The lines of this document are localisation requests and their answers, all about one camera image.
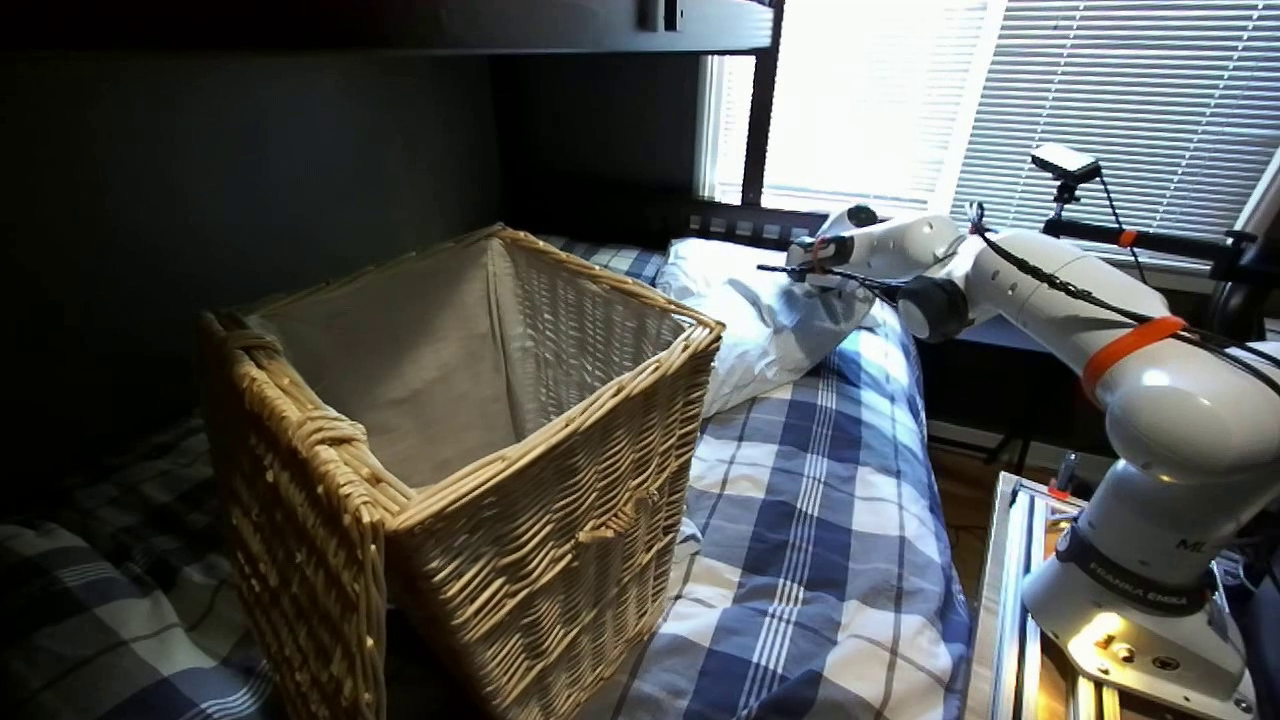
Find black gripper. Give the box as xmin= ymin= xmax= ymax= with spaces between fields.
xmin=752 ymin=230 xmax=859 ymax=294

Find small white pillow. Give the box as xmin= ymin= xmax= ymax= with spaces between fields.
xmin=691 ymin=256 xmax=885 ymax=419

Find orange band on arm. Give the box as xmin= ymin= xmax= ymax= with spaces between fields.
xmin=1082 ymin=313 xmax=1194 ymax=398

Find dark side table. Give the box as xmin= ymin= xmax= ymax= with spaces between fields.
xmin=916 ymin=313 xmax=1129 ymax=472

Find blue white plaid bedspread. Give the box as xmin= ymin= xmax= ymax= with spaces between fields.
xmin=0 ymin=236 xmax=975 ymax=720

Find woven wicker basket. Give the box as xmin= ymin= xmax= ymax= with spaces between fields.
xmin=195 ymin=217 xmax=731 ymax=720

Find white window blinds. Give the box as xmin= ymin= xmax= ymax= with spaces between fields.
xmin=758 ymin=0 xmax=1280 ymax=248

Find aluminium robot mounting platform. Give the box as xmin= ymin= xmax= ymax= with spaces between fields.
xmin=964 ymin=466 xmax=1264 ymax=720

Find beige fabric basket liner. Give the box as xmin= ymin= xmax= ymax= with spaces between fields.
xmin=243 ymin=230 xmax=537 ymax=490

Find dark bed end rail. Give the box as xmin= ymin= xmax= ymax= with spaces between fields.
xmin=689 ymin=196 xmax=837 ymax=256

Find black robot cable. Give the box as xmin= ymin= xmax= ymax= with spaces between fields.
xmin=964 ymin=196 xmax=1280 ymax=392

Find small black exterior camera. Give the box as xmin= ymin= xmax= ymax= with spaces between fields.
xmin=1028 ymin=138 xmax=1107 ymax=188

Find black camera stand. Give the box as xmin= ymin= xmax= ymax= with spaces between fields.
xmin=1036 ymin=143 xmax=1280 ymax=344

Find dark bunk bed frame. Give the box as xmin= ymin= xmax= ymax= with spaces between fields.
xmin=0 ymin=0 xmax=793 ymax=217

